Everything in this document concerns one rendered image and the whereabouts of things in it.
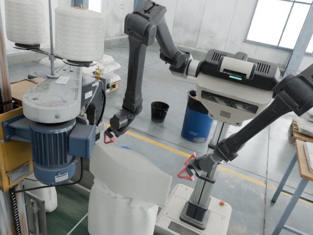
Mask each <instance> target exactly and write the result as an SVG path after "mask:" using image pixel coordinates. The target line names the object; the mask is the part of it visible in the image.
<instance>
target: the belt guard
mask: <svg viewBox="0 0 313 235"><path fill-rule="evenodd" d="M63 69H66V70H63ZM70 70H72V71H73V72H70ZM54 72H55V73H57V74H59V75H60V76H68V77H71V78H70V79H69V80H68V82H67V83H66V85H64V84H56V83H55V82H56V81H57V80H58V78H56V79H51V78H47V77H46V78H45V79H43V80H42V81H41V82H39V83H38V84H37V85H35V86H34V87H33V88H31V89H30V90H29V91H27V92H26V93H25V94H24V95H23V96H22V108H23V114H24V116H25V117H27V118H28V119H30V120H33V121H36V122H41V123H59V122H65V121H69V120H71V119H73V118H75V117H77V116H78V115H79V114H80V110H81V97H82V96H81V93H82V67H77V66H71V65H68V64H64V65H62V66H61V67H59V68H58V69H57V70H56V71H54Z"/></svg>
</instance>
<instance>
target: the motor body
mask: <svg viewBox="0 0 313 235"><path fill-rule="evenodd" d="M75 124H76V118H73V119H71V120H70V121H69V122H67V123H65V124H62V125H58V126H45V125H41V124H39V123H37V122H35V121H33V120H29V131H30V141H31V151H32V159H33V160H32V162H33V169H34V176H35V178H36V179H37V180H38V181H39V182H40V183H42V184H44V185H50V186H53V185H60V184H63V183H65V182H67V181H69V180H70V179H71V178H72V177H73V175H74V173H75V169H76V162H77V160H76V156H71V155H69V152H68V135H69V134H70V133H71V131H72V130H73V127H74V126H75Z"/></svg>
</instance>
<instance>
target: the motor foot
mask: <svg viewBox="0 0 313 235"><path fill-rule="evenodd" d="M2 128H3V134H4V141H5V142H7V143H8V142H10V141H12V140H17V141H22V142H28V143H31V141H30V131H29V119H28V118H27V117H25V116H24V114H23V113H21V114H18V115H16V116H13V117H10V118H8V119H5V120H3V121H2Z"/></svg>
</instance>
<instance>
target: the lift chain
mask: <svg viewBox="0 0 313 235"><path fill-rule="evenodd" d="M2 103H3V101H2V96H1V88H0V114H3V113H4V108H3V104H2ZM14 187H15V186H12V187H10V188H9V194H10V200H11V206H12V213H13V220H14V226H15V231H16V232H15V233H16V235H21V230H20V221H19V216H18V214H19V213H18V206H17V200H16V194H15V193H13V192H12V189H13V188H14Z"/></svg>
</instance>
